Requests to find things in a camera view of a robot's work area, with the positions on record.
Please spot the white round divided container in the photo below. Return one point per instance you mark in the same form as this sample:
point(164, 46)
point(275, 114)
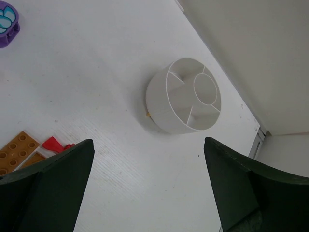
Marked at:
point(184, 97)

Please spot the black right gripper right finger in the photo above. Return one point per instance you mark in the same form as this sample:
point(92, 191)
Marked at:
point(253, 197)

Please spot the small red lego piece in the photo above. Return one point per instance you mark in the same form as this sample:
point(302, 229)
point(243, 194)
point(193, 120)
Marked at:
point(68, 146)

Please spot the aluminium rail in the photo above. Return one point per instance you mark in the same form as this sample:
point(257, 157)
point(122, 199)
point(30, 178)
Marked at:
point(257, 144)

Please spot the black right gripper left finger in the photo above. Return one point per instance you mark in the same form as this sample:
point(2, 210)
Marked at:
point(46, 196)

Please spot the purple round flower lego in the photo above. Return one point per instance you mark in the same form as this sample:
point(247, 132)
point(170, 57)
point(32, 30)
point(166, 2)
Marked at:
point(9, 26)

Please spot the tan lego plate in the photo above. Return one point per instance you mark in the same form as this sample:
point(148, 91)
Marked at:
point(16, 151)
point(36, 157)

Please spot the red lego slope piece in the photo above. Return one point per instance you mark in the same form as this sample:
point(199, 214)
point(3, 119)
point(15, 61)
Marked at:
point(53, 145)

